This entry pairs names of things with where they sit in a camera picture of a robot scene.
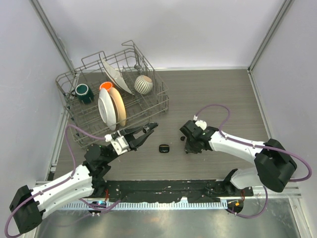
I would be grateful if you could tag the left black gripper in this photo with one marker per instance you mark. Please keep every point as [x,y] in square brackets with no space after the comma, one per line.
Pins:
[129,135]

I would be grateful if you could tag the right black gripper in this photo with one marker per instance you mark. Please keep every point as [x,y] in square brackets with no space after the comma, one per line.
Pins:
[191,149]

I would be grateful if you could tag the dusty black oval case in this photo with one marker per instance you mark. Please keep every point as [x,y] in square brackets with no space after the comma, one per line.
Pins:
[149,126]

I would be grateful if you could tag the glossy black charging case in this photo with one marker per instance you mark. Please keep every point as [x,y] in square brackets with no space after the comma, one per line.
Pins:
[164,148]

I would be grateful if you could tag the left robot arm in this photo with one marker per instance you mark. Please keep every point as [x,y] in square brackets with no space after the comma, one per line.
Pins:
[31,205]

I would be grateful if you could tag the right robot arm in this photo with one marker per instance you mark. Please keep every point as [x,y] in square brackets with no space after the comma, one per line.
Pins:
[271,167]

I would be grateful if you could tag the beige round plate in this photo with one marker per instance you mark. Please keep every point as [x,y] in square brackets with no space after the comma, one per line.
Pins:
[119,106]

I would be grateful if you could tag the white round plate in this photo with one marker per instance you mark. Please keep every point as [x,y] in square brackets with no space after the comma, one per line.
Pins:
[106,109]

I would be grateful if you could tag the striped ceramic bowl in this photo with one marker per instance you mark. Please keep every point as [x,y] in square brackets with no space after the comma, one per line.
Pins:
[143,84]

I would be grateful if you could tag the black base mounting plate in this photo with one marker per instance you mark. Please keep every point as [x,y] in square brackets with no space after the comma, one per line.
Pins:
[168,191]

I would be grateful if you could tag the orange cup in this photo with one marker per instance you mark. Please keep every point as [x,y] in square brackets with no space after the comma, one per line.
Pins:
[106,85]

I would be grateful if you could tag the grey tilted plate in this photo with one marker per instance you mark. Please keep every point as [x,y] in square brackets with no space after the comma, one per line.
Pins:
[120,79]

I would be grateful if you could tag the dark green mug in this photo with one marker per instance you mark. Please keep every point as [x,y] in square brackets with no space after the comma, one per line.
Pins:
[83,93]

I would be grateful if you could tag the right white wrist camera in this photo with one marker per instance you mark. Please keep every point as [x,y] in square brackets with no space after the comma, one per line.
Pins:
[200,123]

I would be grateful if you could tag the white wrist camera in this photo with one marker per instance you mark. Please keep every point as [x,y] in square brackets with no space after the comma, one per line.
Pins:
[200,123]
[118,142]

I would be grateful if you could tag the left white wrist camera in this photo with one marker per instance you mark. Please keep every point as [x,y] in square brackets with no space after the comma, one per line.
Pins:
[118,142]

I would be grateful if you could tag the grey wire dish rack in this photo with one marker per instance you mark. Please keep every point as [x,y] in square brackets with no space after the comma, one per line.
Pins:
[139,108]

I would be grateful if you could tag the white slotted cable duct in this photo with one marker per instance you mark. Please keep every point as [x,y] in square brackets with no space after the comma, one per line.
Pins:
[183,204]

